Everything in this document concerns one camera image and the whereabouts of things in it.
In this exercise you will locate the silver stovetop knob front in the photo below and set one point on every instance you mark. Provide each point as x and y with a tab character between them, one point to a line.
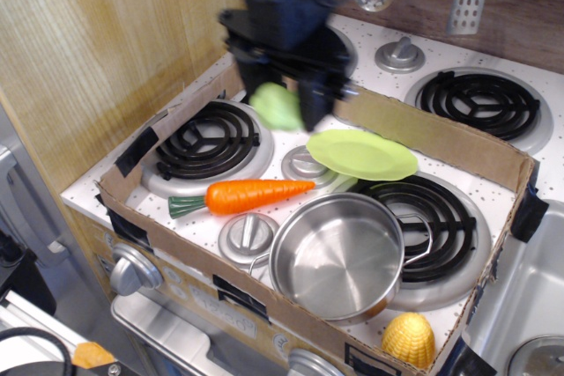
246	239

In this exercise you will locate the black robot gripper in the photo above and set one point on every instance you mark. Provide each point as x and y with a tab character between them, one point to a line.
274	39

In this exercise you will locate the silver stovetop knob back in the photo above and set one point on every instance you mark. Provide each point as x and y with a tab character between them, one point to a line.
400	56

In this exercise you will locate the hanging metal grater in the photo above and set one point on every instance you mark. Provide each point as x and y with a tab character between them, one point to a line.
464	17

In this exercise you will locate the silver oven door handle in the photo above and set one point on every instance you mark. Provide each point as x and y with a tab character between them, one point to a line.
180	344

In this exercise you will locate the orange toy carrot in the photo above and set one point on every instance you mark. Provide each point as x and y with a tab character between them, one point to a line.
231	197

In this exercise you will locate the brown cardboard fence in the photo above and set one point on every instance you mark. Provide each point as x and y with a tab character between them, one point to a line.
468	151

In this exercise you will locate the silver oven front knob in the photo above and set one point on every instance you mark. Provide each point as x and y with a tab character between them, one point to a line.
133	271

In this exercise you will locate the front right black burner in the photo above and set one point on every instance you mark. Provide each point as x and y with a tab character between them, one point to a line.
444	218

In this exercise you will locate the back right black burner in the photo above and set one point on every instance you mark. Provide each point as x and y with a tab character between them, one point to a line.
491	103

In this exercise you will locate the orange object bottom left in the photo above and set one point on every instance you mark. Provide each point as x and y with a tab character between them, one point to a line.
90	354

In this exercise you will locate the black burner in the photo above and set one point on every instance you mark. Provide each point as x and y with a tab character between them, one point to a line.
216	140
491	103
444	218

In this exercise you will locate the front left black burner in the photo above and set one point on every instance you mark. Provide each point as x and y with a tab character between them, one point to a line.
216	140

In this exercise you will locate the yellow toy corn cob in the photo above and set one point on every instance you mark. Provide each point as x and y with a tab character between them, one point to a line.
409	337

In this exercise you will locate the stainless steel sink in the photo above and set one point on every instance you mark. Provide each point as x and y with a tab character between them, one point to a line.
517	328

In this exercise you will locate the silver stovetop knob middle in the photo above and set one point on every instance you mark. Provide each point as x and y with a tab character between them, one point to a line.
299	165

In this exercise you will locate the green toy broccoli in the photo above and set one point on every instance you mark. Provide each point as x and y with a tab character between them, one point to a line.
277	107

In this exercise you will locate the light green toy plate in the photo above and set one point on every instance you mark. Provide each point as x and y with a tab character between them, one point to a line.
362	155

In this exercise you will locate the silver oven knob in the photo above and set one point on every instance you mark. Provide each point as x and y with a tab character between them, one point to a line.
133	271
306	363

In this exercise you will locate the stainless steel pan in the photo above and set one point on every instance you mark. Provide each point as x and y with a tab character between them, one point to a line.
341	256

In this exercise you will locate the silver stovetop knob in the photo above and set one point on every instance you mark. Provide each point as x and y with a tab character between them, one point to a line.
400	56
246	239
299	165

